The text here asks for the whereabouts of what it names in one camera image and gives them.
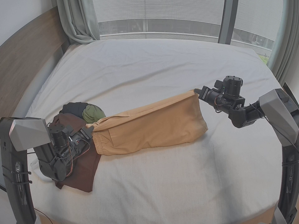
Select bed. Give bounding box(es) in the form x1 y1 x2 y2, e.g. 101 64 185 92
0 6 299 224

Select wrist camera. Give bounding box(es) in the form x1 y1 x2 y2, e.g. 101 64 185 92
214 79 226 91
63 124 74 138

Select green garment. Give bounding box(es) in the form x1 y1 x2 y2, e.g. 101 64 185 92
82 104 106 124

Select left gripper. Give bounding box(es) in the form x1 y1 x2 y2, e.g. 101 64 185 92
70 127 94 149

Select pale white garment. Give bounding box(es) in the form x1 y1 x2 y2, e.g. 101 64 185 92
30 159 55 183

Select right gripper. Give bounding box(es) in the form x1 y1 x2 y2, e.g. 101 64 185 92
194 85 224 107

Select black cable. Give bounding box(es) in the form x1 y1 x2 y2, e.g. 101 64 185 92
35 208 55 224

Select black garment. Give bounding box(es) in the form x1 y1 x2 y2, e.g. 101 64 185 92
59 102 88 121

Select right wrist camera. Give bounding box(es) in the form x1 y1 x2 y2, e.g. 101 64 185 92
214 79 226 91

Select brown garment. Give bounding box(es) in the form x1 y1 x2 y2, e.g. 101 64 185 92
52 113 102 193

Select grey-green curtain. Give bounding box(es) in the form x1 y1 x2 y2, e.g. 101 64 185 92
55 0 101 45
266 0 299 86

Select window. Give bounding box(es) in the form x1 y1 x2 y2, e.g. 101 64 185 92
90 0 284 58

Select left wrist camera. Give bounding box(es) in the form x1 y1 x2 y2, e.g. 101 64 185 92
63 124 74 138

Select tan shorts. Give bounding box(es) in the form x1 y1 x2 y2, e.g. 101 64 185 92
85 89 209 156

